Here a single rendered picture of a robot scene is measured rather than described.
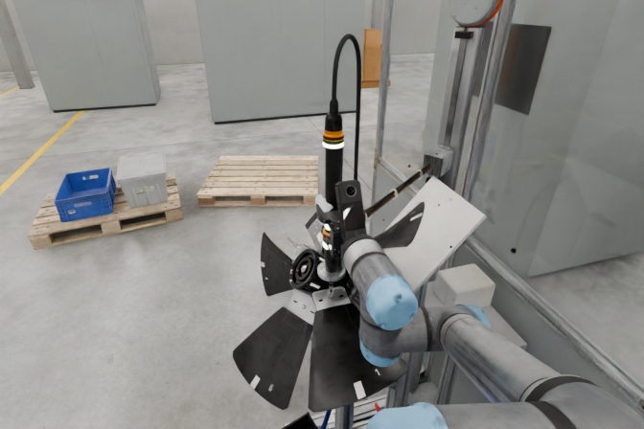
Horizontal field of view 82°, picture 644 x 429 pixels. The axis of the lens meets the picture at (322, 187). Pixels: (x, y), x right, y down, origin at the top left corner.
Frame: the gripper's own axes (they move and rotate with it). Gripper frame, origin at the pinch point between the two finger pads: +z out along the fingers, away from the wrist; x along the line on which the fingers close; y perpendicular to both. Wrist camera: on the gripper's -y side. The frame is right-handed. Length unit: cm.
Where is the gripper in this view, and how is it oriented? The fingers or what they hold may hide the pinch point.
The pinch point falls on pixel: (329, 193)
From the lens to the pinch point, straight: 84.9
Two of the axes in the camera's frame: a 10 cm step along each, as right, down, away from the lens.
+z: -2.8, -4.5, 8.5
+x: 9.6, -1.3, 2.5
